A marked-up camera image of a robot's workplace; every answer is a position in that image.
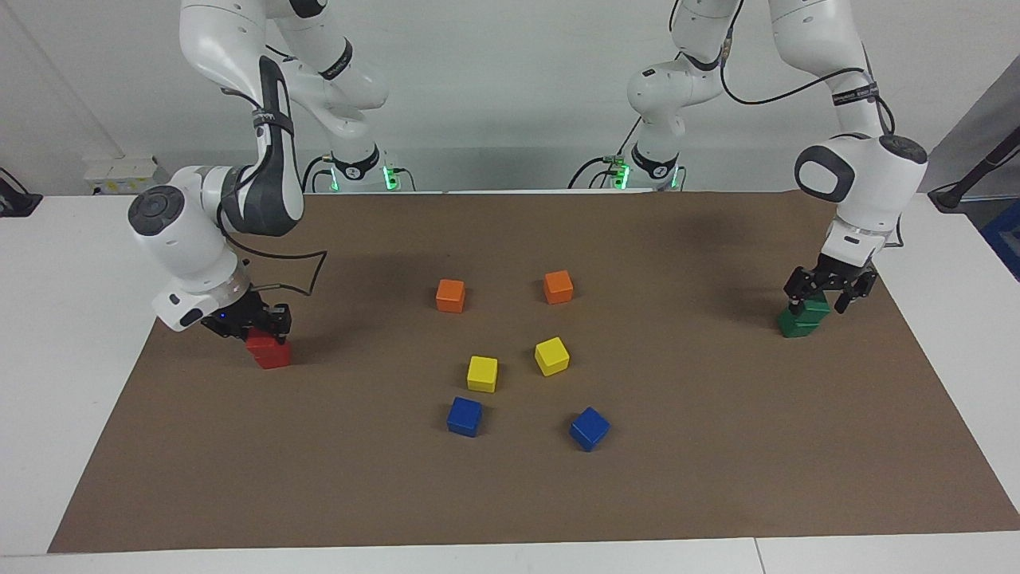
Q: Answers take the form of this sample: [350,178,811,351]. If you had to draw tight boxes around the black stand with pole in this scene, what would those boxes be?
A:
[928,128,1020,212]

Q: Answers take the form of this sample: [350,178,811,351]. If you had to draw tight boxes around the blue box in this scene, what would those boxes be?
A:
[980,199,1020,281]

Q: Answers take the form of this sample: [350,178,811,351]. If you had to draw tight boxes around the white power strip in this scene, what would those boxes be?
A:
[84,155,158,196]

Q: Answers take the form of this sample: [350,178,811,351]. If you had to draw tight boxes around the brown table mat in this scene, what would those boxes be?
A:
[48,191,1020,553]

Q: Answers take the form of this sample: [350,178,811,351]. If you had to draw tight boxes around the blue wooden cube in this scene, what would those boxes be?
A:
[446,396,484,438]
[568,407,612,453]

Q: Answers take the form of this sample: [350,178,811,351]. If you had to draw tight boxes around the yellow wooden cube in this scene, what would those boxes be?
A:
[466,356,499,394]
[533,336,571,377]

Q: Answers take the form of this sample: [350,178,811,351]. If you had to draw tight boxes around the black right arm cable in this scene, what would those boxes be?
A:
[219,88,329,296]

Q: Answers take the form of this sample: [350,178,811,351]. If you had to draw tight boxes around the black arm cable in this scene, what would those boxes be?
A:
[669,0,897,248]
[219,88,329,296]

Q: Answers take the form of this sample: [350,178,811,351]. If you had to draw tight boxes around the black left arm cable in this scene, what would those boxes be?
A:
[669,0,897,248]

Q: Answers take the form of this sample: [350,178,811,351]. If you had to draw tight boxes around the black clamp mount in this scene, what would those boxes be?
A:
[0,167,42,218]

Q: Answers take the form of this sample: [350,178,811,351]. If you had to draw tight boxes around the black base cable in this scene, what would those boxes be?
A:
[567,120,642,191]

